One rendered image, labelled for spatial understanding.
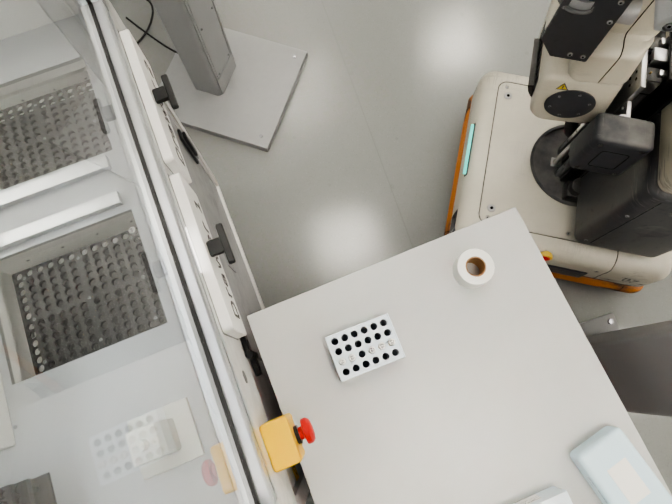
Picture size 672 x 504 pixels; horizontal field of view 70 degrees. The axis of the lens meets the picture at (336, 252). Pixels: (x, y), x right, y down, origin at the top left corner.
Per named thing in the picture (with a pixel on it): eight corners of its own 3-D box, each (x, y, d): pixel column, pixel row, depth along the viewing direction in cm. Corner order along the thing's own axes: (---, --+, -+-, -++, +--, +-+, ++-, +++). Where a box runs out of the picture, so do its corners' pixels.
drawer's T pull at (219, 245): (222, 223, 83) (220, 221, 81) (237, 263, 81) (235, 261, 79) (202, 231, 82) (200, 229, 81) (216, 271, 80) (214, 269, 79)
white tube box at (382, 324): (386, 315, 92) (387, 312, 88) (403, 357, 90) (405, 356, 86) (325, 339, 91) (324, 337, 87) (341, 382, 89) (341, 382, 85)
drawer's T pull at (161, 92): (168, 76, 90) (165, 71, 89) (180, 109, 88) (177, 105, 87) (149, 83, 90) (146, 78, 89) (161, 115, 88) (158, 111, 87)
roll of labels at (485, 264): (470, 246, 95) (475, 241, 91) (495, 272, 94) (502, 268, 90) (444, 269, 94) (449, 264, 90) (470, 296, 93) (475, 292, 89)
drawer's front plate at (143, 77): (149, 64, 100) (127, 26, 90) (192, 183, 93) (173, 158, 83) (141, 67, 100) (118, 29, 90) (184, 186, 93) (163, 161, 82)
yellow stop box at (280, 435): (293, 410, 80) (289, 413, 73) (309, 453, 78) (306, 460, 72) (265, 422, 80) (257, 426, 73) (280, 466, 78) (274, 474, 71)
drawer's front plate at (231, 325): (196, 194, 93) (177, 170, 82) (247, 335, 86) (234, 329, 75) (188, 198, 92) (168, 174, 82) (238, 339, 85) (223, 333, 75)
